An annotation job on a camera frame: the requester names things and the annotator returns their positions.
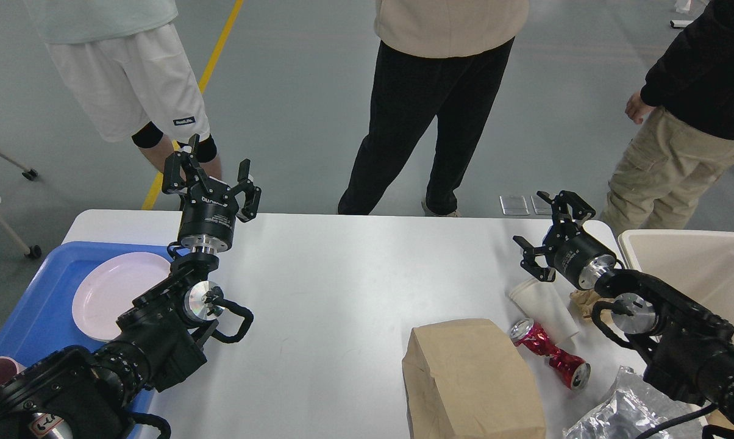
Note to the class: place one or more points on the blue plastic tray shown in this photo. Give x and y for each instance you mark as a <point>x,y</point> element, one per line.
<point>43,322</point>

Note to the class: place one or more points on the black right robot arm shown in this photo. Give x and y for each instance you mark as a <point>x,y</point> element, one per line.
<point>688,350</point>

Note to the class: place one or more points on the crushed red soda can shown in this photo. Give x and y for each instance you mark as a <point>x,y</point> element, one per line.
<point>572,370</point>

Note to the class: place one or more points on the person in white shorts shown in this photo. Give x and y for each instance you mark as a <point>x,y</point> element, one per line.
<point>125,65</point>

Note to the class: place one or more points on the crumpled brown paper napkin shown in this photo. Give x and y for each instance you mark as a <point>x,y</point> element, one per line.
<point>584,301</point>

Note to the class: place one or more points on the brown paper bag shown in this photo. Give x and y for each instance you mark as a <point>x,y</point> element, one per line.
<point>465,379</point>

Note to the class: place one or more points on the pink plastic plate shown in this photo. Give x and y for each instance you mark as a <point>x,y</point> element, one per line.
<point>108,291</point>

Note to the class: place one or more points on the beige plastic bin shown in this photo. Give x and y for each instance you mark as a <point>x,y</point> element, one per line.
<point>698,263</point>

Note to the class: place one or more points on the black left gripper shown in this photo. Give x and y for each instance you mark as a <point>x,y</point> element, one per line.
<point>210,206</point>

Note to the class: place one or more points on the silver foil bag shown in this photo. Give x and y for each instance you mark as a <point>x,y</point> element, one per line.
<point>630,407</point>

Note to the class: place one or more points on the white paper cup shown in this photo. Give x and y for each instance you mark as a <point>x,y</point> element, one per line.
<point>541,302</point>

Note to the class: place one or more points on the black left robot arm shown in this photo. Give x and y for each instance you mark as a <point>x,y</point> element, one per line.
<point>75,393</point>

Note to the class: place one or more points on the metal floor plate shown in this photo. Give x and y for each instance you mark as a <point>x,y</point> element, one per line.
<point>524,206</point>

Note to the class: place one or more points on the person in black jacket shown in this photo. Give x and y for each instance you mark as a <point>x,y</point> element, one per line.
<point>685,143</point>

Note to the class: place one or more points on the person in beige hoodie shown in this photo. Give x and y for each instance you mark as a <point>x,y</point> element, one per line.
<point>440,61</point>

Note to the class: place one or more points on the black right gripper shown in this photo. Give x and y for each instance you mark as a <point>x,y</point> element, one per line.
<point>574,253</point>

